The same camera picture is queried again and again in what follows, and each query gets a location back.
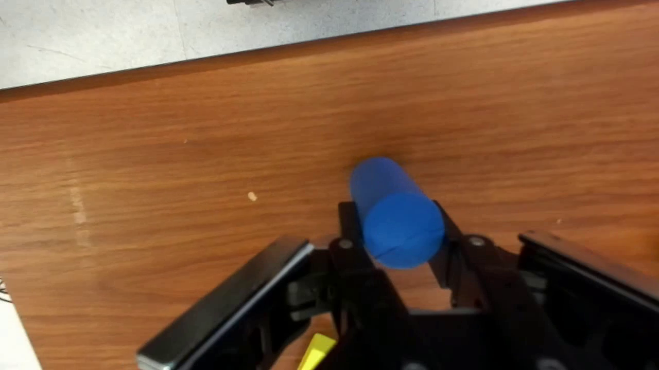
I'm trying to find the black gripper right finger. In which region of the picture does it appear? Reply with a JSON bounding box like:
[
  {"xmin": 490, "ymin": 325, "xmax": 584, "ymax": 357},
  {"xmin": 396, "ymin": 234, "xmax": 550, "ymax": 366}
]
[{"xmin": 431, "ymin": 203, "xmax": 550, "ymax": 343}]

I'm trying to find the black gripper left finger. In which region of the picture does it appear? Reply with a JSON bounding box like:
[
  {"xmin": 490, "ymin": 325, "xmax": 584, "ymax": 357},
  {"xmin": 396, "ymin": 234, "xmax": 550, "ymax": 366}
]
[{"xmin": 329, "ymin": 202, "xmax": 410, "ymax": 341}]

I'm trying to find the blue cylinder block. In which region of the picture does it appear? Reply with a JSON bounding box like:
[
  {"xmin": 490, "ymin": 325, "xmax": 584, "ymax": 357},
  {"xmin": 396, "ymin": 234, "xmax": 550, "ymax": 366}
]
[{"xmin": 351, "ymin": 156, "xmax": 445, "ymax": 270}]

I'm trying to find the yellow rectangular block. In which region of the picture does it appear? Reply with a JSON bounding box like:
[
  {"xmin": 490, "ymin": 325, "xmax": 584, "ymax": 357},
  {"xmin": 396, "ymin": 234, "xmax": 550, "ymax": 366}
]
[{"xmin": 298, "ymin": 333, "xmax": 336, "ymax": 370}]

